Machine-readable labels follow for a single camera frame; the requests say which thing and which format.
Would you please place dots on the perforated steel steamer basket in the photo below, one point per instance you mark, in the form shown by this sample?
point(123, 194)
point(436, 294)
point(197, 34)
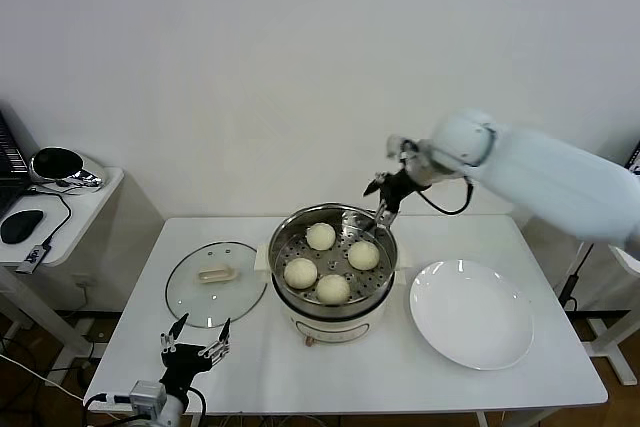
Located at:
point(372, 284)

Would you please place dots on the black open laptop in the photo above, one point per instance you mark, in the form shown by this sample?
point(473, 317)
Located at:
point(635, 159)
point(10, 157)

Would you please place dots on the white side table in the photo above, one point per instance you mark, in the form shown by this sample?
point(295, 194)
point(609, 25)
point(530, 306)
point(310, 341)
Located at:
point(550, 267)
point(85, 207)

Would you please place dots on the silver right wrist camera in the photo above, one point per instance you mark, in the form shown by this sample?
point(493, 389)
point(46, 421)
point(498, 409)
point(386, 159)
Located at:
point(396, 146)

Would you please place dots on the white steamed baozi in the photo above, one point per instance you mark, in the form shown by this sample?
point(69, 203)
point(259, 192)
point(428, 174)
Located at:
point(300, 273)
point(332, 290)
point(363, 255)
point(320, 237)

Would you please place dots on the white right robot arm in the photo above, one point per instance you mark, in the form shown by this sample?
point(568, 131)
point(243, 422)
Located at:
point(540, 172)

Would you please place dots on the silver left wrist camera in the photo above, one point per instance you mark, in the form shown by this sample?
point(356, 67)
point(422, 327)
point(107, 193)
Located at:
point(147, 394)

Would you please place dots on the round glass pot lid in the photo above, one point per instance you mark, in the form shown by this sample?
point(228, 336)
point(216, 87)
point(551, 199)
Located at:
point(220, 302)

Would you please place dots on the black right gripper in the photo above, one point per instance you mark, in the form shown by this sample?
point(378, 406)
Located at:
point(397, 184)

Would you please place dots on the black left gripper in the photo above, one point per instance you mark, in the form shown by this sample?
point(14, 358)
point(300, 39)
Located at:
point(182, 359)

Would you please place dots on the chrome headset device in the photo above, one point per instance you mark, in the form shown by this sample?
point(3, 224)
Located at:
point(55, 162)

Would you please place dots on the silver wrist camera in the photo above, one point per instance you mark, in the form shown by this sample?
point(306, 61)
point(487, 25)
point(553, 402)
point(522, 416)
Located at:
point(147, 394)
point(396, 146)

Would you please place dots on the black usb hub adapter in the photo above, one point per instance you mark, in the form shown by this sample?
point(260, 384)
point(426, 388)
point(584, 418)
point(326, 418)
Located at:
point(32, 259)

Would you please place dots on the cream electric cooking pot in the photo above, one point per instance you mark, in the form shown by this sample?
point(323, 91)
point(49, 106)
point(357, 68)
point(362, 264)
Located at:
point(330, 327)

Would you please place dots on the black computer mouse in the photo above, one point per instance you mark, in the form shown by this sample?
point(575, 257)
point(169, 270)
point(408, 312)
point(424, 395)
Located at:
point(21, 226)

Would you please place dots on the white round plate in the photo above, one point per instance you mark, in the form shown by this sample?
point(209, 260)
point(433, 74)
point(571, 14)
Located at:
point(440, 342)

